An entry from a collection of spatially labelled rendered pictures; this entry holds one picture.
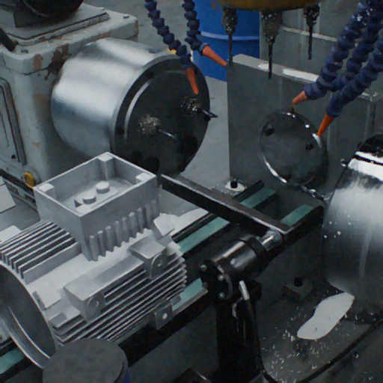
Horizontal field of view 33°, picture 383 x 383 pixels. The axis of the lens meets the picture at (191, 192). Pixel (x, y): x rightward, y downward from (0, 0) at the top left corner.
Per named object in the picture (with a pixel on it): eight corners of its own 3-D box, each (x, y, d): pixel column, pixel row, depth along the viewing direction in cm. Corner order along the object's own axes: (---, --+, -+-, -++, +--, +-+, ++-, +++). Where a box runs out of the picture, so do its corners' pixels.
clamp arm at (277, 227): (296, 242, 92) (173, 183, 108) (297, 225, 90) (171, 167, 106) (281, 253, 90) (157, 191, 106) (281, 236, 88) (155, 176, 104)
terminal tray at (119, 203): (112, 195, 92) (105, 150, 88) (163, 223, 85) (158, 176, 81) (41, 233, 85) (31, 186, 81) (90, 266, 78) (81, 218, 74)
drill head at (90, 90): (113, 114, 152) (98, 9, 138) (229, 163, 129) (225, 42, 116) (22, 155, 137) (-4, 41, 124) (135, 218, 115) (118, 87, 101)
